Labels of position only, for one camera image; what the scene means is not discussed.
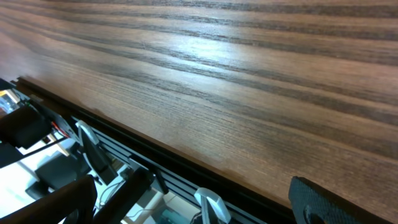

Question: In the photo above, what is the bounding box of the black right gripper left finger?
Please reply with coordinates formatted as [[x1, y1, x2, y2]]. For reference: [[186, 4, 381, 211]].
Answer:
[[1, 175, 97, 224]]

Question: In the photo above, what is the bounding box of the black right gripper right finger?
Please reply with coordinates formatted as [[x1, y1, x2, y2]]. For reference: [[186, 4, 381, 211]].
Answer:
[[289, 176, 391, 224]]

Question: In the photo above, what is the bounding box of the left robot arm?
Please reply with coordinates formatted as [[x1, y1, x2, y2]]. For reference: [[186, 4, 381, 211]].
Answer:
[[1, 106, 52, 168]]

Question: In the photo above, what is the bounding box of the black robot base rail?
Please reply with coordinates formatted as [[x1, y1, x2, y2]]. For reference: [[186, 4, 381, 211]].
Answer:
[[1, 78, 295, 223]]

